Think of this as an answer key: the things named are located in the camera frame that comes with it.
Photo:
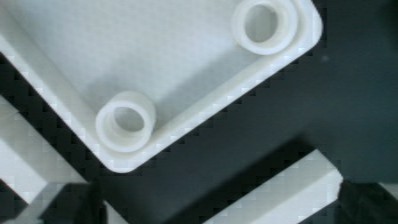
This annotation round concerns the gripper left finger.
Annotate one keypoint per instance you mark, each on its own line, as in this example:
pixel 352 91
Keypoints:
pixel 68 204

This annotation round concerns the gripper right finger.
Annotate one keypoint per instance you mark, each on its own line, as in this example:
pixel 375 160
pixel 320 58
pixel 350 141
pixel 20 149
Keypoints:
pixel 368 204

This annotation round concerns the white desk leg tagged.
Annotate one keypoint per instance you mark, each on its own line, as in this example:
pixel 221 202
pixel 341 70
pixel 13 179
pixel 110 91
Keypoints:
pixel 290 197

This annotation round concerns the white desk tabletop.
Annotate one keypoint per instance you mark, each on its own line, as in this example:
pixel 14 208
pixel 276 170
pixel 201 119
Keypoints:
pixel 142 63

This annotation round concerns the white L-shaped wall fence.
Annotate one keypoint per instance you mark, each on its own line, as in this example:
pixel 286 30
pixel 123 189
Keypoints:
pixel 32 165

